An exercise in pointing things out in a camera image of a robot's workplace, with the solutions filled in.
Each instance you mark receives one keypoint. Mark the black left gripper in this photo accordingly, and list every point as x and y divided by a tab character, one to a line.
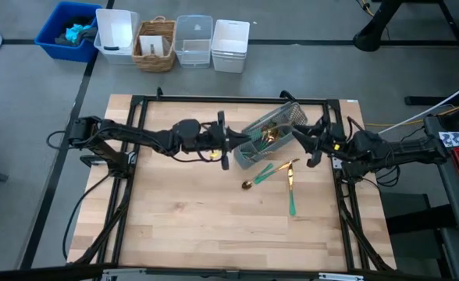
214	136

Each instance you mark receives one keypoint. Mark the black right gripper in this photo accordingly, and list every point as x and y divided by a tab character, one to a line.
333	142

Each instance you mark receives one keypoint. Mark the grey mesh cutlery caddy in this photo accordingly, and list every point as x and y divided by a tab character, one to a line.
297	113

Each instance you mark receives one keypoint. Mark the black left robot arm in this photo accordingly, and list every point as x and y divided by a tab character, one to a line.
136	134

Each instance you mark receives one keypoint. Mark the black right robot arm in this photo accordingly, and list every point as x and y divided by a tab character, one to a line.
405	150

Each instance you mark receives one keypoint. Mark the white ribbed plastic bin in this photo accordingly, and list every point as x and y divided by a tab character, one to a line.
229	39

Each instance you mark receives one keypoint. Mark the clear plastic bin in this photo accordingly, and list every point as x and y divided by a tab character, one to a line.
193	39

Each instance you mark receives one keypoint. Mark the wicker basket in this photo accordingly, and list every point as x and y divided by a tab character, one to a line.
153	64

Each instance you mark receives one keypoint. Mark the black tripod stand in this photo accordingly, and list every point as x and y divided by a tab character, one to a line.
370	39

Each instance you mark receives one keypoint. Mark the black floor bar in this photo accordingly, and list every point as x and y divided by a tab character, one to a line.
428	100

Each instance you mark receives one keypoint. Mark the white card box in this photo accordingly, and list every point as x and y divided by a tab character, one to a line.
151	43

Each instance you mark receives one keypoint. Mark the white printed label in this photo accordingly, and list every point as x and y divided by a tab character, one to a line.
457	139

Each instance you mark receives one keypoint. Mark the dark clothing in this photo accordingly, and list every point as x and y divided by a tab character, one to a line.
85	36

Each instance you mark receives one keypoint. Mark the teal cloth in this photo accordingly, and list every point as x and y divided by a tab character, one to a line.
73	34

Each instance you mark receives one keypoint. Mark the blue plastic bin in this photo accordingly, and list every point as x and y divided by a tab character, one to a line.
57	52

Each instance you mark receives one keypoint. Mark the black aluminium table frame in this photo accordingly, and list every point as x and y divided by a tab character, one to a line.
233	99

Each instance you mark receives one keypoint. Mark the black frame clamp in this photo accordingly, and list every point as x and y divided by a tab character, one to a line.
288	94
159	93

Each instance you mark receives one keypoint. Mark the black furniture frame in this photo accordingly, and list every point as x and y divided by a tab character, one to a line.
420	222

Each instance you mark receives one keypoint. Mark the silver metal bracket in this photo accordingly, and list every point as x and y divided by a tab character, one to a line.
124	275
340	277

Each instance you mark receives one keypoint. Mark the black rig rail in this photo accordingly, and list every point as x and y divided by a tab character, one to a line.
38	271

